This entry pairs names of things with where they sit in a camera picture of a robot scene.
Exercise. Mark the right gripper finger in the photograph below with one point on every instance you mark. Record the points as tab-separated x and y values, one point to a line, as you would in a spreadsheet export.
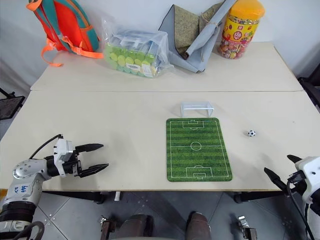
293	158
276	176

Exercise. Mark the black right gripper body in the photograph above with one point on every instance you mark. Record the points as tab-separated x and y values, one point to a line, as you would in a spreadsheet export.
298	185

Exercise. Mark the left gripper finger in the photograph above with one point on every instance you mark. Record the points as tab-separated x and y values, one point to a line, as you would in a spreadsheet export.
96	169
91	147

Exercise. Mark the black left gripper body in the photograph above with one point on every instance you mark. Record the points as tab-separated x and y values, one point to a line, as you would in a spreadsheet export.
75	168

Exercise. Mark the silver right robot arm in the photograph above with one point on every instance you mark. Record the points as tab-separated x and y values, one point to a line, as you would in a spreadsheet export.
314	220

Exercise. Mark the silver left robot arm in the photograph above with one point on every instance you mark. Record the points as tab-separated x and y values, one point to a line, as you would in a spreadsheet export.
27	172

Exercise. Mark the tiny soccer ball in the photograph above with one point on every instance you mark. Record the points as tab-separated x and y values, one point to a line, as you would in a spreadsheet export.
251	133

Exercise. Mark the green soccer field mat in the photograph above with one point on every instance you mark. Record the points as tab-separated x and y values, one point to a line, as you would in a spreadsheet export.
198	150

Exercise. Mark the small white goal frame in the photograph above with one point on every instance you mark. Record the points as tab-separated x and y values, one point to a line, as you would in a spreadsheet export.
197	106

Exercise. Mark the black table leg foot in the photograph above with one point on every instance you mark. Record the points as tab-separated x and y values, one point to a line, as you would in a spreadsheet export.
255	196
96	197

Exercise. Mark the dark grey rounded shape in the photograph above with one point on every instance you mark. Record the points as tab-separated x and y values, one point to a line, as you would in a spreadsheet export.
136	226

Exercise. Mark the black mesh chair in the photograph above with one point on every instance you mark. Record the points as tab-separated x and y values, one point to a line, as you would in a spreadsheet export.
10	105

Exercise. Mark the dark brown rounded shape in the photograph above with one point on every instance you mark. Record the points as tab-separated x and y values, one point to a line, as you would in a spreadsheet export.
198	226

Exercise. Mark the plastic bag of green packs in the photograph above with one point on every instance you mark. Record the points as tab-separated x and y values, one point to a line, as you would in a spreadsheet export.
130	58

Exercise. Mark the orange and teal backpack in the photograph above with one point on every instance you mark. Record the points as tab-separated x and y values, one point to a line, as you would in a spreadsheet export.
67	22

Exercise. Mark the candy jar with yellow lid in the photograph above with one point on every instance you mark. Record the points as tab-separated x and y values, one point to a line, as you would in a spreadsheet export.
240	32

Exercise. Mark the grey folded fabric mat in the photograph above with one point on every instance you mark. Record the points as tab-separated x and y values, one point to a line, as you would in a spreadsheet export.
180	32

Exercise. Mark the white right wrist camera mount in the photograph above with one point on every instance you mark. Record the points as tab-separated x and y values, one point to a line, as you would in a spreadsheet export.
311	172

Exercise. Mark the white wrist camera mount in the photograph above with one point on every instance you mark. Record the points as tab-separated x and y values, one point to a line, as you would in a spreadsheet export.
311	172
62	151

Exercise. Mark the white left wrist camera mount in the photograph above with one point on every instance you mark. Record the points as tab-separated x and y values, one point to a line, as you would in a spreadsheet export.
62	151

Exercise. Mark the small white table bracket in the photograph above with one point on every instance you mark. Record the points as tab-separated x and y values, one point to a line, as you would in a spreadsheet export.
117	196

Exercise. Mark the metal foot bracket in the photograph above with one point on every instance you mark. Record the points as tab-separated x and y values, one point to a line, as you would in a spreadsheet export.
107	227
247	228

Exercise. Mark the black chair frame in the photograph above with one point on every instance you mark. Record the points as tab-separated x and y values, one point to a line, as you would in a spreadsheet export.
312	90

